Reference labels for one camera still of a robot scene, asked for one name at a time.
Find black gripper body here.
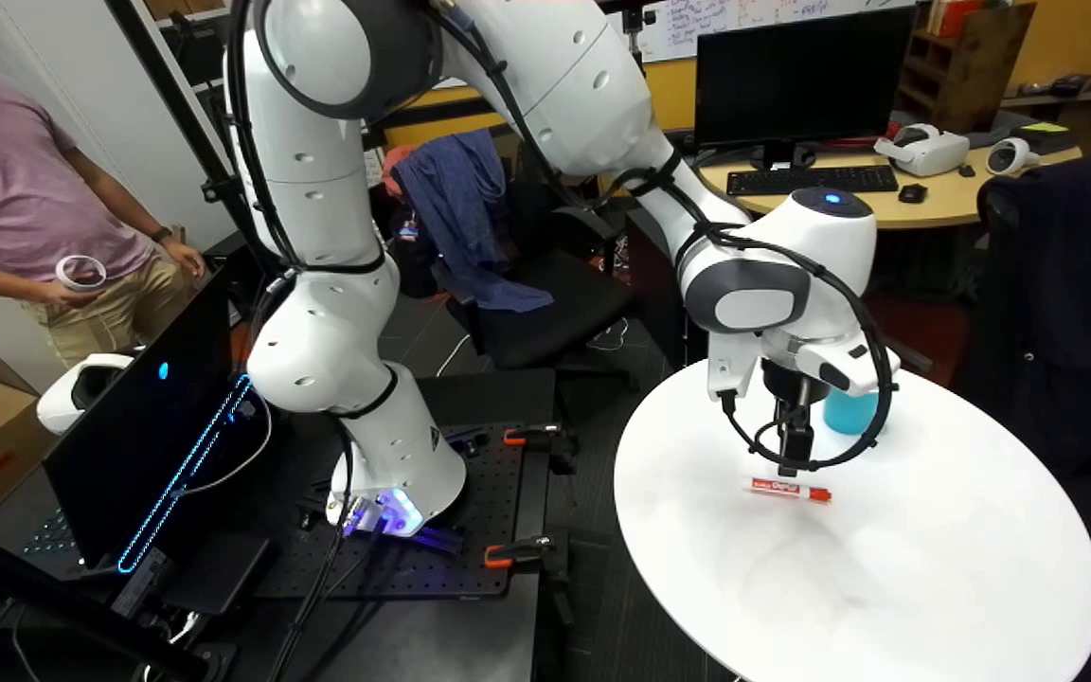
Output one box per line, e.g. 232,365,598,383
756,357,827,441

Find red and white marker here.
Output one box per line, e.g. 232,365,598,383
746,468,837,509

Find white ring controller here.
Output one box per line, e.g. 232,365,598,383
54,251,113,300

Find person's left forearm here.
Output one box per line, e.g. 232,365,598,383
57,135,179,251

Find light blue plastic cup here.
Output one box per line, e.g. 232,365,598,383
823,386,888,441

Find person's left hand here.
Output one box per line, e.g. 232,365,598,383
155,228,211,283

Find person's right hand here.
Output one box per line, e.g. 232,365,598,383
33,269,108,316

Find black keyboard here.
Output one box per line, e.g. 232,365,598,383
723,163,906,199

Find wooden curved desk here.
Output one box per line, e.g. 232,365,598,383
694,134,1088,239

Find black clamp orange tips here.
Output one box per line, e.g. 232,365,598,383
495,422,582,479
477,535,577,580

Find black chair holding jacket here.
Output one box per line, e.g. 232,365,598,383
439,122,635,371

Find white VR headset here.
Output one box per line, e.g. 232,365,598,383
870,122,972,178

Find black office chair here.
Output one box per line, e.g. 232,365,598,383
958,148,1091,490

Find black computer monitor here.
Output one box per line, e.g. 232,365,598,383
689,4,925,165

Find white VR controller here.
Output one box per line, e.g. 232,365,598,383
981,134,1042,182

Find black perforated breadboard plate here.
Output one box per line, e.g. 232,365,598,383
246,412,553,605

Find blue jacket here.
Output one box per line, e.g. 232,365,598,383
389,129,555,318

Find wooden shelf unit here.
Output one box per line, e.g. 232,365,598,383
894,0,1042,134

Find whiteboard with writing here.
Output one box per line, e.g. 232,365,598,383
635,0,925,66

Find black screen panel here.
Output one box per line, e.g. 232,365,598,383
41,269,261,575

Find black tripod pole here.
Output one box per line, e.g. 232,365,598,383
106,0,264,260

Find white rounded device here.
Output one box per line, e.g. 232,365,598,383
33,350,140,441

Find person in pink shirt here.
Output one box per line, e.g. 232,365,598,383
0,48,207,371

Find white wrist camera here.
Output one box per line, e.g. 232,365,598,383
798,340,888,398

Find black camera stand bar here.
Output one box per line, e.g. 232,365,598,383
0,509,201,682

